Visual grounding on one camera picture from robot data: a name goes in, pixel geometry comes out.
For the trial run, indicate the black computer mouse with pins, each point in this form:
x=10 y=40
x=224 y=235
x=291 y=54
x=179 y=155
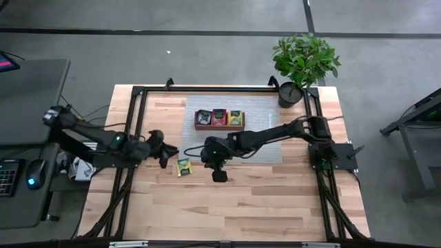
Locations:
x=35 y=174

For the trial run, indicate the wooden three-compartment tray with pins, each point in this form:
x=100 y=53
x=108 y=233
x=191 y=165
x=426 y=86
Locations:
x=220 y=127

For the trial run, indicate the black diagonal support bar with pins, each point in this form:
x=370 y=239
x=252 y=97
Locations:
x=79 y=153

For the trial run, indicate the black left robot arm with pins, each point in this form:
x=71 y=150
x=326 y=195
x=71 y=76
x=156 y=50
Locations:
x=89 y=132

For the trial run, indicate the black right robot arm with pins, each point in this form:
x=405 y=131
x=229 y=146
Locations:
x=268 y=134

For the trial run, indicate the small grey camera block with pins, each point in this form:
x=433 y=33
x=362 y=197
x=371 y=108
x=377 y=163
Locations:
x=225 y=245

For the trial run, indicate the green potted plant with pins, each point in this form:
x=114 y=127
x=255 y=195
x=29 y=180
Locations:
x=303 y=58

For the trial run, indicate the yellow green tea bag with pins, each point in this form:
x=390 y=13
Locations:
x=236 y=118
x=184 y=167

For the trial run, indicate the silver metal bracket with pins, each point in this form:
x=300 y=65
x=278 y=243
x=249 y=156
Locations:
x=320 y=245
x=127 y=244

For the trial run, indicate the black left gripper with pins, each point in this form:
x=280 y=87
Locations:
x=156 y=144

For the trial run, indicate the black metal stand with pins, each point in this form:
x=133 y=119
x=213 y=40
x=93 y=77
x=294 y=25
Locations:
x=429 y=103

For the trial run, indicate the grey woven placemat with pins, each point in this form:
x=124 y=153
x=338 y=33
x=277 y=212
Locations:
x=262 y=113

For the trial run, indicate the red tea bag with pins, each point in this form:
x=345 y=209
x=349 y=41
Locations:
x=219 y=116

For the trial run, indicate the dark blue tea bag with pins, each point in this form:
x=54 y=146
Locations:
x=204 y=117

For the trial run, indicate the white box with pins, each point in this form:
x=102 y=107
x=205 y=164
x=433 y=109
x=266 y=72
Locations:
x=82 y=170

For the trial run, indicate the monitor screen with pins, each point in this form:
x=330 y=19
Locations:
x=6 y=63

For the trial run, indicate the backlit keyboard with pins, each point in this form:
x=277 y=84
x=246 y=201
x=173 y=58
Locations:
x=7 y=177

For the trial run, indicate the black metal table frame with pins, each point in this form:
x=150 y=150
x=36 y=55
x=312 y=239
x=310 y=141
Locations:
x=206 y=89

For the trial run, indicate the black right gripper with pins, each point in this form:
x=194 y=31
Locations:
x=220 y=175

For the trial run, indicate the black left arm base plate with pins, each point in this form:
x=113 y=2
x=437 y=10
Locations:
x=113 y=162

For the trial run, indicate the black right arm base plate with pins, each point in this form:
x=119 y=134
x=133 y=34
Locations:
x=341 y=155

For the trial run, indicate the large dark grey desk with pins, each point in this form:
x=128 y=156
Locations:
x=31 y=103

